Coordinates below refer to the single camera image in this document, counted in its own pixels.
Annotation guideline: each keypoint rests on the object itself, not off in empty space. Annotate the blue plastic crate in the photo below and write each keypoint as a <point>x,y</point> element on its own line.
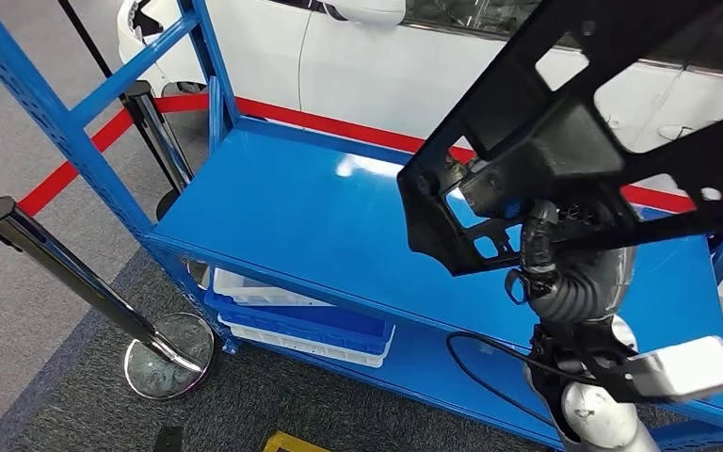
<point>311,324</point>

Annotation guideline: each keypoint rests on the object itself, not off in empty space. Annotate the chrome stanchion with black cap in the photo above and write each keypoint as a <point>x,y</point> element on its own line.
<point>171,362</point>
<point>155,121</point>

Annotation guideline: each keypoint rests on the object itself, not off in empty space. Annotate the white plastic crate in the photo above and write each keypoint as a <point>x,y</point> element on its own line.
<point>299,345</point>
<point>240,288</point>

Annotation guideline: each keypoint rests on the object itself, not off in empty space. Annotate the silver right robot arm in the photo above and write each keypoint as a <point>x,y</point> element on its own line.
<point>586,293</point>

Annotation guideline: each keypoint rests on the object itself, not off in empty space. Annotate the white car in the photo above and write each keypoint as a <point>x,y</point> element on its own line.
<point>368,75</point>

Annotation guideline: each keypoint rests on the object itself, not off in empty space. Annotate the thin black pole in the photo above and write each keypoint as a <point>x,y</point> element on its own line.
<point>84,37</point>

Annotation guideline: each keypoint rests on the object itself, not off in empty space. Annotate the black plastic frame part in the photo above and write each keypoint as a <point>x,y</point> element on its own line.
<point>561,150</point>

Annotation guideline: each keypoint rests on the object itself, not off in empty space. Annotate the yellow floor tape square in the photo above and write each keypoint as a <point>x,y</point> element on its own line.
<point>290,444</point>

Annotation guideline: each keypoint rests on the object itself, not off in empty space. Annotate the red barrier belt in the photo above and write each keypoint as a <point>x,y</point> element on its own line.
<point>336,126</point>

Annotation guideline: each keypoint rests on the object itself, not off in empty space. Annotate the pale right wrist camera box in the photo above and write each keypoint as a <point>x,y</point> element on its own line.
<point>686,368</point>

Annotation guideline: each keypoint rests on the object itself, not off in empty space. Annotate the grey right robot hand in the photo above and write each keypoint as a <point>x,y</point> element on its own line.
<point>539,249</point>

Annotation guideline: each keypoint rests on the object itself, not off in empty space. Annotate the black robot foot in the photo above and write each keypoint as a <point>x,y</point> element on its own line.
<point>168,440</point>

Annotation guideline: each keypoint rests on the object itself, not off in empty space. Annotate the blue metal shelf rack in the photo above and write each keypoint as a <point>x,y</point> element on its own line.
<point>305,212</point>

